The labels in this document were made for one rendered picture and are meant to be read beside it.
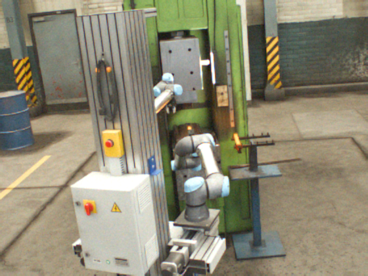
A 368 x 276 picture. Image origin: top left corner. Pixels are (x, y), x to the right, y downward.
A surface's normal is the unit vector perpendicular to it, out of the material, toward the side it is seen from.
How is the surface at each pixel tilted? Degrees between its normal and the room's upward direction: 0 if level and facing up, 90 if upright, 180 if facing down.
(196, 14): 90
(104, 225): 90
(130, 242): 90
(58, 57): 90
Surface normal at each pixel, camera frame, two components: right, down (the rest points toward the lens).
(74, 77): -0.11, 0.29
